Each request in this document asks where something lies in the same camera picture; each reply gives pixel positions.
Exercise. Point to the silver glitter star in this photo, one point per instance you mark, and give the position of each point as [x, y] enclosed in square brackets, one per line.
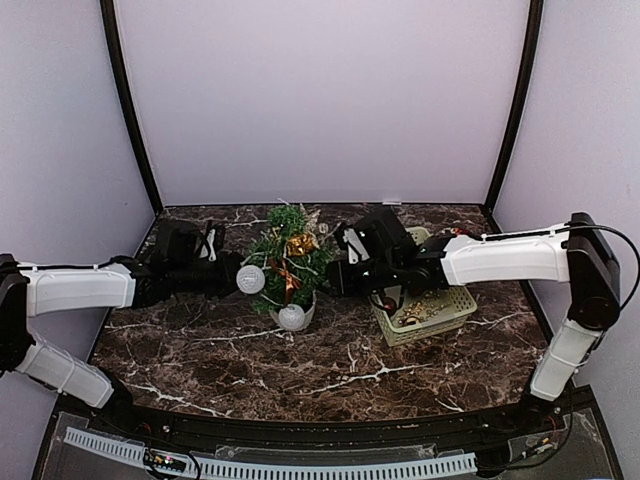
[311, 219]

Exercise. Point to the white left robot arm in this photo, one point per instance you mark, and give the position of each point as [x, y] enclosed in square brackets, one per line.
[29, 290]

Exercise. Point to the small green christmas tree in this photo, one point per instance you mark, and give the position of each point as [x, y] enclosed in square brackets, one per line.
[282, 222]

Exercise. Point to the white woven light ball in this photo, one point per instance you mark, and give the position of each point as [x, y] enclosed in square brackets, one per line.
[250, 279]
[291, 317]

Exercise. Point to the pale green perforated basket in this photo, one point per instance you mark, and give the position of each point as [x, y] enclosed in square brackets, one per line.
[404, 319]

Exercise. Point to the brown ribbon bow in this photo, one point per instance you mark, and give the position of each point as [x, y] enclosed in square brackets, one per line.
[292, 283]

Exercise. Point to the black front table rail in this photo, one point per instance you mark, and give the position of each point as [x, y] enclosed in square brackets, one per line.
[477, 428]

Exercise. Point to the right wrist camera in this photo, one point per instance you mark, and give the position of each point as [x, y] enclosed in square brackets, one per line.
[379, 235]

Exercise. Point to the left black frame post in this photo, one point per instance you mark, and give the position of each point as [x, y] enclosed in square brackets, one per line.
[128, 109]

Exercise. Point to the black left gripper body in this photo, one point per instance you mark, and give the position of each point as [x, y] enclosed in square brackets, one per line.
[226, 275]

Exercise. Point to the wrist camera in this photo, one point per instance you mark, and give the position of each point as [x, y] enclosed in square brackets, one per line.
[379, 235]
[180, 242]

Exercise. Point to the white slotted cable duct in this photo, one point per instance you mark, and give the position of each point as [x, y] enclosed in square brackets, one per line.
[167, 464]

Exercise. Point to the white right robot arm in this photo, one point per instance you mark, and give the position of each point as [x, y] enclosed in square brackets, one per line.
[573, 253]

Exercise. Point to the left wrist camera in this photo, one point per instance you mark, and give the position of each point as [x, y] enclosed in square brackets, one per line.
[180, 242]

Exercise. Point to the gold gift box ornament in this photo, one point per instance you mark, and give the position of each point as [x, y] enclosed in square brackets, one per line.
[300, 245]

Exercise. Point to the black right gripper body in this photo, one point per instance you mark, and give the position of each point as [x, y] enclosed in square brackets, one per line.
[337, 276]

